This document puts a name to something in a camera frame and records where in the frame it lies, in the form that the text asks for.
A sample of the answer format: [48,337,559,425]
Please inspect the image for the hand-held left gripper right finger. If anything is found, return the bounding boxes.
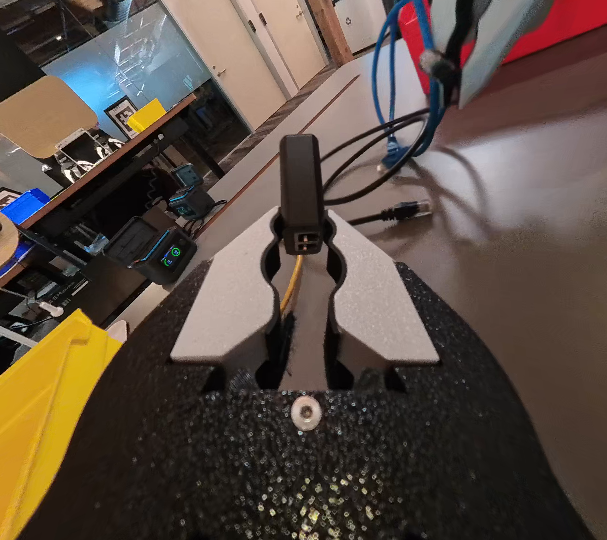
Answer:
[324,209,442,379]

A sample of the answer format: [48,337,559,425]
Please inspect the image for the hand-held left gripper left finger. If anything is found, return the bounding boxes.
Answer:
[170,206,291,378]

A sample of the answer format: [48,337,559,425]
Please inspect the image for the yellow ethernet cable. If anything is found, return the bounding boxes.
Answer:
[280,255,304,316]

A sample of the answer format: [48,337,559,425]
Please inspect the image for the black ethernet cable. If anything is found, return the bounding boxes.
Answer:
[322,107,434,227]

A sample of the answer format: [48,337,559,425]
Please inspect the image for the blue ethernet cable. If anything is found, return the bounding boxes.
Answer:
[371,0,456,174]

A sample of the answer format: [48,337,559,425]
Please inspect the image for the black ethernet adapter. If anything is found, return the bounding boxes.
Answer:
[279,134,329,257]

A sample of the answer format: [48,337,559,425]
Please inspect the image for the red plastic bin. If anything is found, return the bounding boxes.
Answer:
[397,0,607,96]

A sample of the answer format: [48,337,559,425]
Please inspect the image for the large black power station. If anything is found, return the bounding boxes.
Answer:
[103,216,198,286]

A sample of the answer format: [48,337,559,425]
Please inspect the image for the white recycling bin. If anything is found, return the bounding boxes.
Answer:
[333,0,395,55]

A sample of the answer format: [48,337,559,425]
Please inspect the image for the small black power station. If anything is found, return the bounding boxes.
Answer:
[171,164,205,190]
[169,187,217,220]

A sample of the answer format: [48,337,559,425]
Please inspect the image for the black cardboard box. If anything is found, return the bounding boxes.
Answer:
[0,273,92,319]

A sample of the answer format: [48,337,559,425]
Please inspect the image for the white door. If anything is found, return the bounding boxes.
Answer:
[216,0,329,93]
[126,0,288,131]

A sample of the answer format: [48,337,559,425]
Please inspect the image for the small yellow plastic bin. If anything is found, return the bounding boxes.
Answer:
[127,98,168,133]

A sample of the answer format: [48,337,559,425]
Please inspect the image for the black and white tag sign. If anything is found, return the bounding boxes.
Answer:
[103,95,139,140]

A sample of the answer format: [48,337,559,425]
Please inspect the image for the large yellow plastic bin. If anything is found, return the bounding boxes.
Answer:
[0,309,125,540]

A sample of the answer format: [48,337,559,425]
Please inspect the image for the blue storage bin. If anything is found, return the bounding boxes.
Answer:
[0,188,52,226]

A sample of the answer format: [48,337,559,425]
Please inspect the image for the wooden spool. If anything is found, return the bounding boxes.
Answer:
[0,217,21,268]

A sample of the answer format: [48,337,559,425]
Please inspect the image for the rounded wooden board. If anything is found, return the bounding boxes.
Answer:
[0,75,99,160]

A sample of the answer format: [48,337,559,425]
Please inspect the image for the glass partition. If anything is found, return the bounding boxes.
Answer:
[0,0,253,181]

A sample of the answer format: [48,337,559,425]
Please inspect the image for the wooden post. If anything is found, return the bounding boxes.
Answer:
[280,0,354,67]

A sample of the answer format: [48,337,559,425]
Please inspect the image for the wooden desk with black frame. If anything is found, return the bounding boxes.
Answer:
[0,93,227,288]

